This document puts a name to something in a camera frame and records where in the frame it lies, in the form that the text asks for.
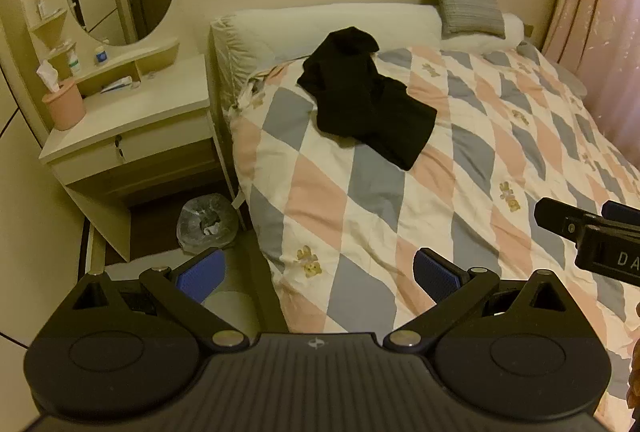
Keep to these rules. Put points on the pink curtain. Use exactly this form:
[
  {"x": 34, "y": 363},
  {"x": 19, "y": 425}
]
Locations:
[{"x": 595, "y": 12}]

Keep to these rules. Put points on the black garment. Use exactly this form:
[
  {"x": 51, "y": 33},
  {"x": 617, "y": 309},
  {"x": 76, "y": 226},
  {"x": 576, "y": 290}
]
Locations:
[{"x": 365, "y": 102}]

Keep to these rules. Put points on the pink tissue holder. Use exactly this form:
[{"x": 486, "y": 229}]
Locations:
[{"x": 64, "y": 104}]

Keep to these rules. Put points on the small blue-label bottle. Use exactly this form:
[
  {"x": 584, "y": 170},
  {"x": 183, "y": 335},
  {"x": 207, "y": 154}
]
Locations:
[{"x": 101, "y": 57}]

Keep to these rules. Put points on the cream dressing table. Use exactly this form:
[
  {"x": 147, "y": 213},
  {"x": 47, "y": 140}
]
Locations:
[{"x": 150, "y": 104}]

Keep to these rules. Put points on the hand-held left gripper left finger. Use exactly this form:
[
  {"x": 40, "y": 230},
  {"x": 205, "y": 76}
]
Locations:
[{"x": 200, "y": 273}]

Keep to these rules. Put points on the white tissue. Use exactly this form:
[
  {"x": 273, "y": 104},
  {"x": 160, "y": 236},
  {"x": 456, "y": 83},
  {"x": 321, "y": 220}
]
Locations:
[{"x": 48, "y": 74}]

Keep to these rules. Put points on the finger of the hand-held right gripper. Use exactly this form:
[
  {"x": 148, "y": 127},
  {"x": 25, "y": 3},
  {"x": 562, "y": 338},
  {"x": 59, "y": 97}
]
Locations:
[
  {"x": 555, "y": 214},
  {"x": 622, "y": 212}
]

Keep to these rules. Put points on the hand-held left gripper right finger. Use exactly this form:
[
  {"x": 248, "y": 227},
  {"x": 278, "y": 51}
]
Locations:
[{"x": 437, "y": 276}]

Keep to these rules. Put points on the long white pillow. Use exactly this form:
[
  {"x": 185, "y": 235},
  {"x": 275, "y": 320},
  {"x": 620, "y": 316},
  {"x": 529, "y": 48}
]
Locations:
[{"x": 280, "y": 27}]

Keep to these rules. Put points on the small green-label bottle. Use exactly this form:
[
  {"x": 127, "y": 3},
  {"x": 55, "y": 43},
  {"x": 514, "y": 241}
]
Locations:
[{"x": 75, "y": 62}]

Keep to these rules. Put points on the small white pillow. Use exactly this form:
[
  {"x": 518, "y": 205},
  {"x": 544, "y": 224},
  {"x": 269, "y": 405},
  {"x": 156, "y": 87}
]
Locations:
[{"x": 510, "y": 32}]

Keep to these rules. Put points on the trash bin with plastic bag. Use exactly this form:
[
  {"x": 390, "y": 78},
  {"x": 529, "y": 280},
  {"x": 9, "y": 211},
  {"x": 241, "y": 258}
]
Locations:
[{"x": 207, "y": 224}]

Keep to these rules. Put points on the drawer keys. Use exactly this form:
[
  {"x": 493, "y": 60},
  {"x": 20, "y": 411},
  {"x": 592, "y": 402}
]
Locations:
[{"x": 119, "y": 149}]

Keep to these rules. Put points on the diamond-patterned quilt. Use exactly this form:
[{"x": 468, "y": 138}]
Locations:
[{"x": 450, "y": 187}]

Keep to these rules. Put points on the toothpaste tube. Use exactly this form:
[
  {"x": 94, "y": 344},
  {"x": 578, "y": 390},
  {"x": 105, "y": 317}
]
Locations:
[{"x": 116, "y": 86}]

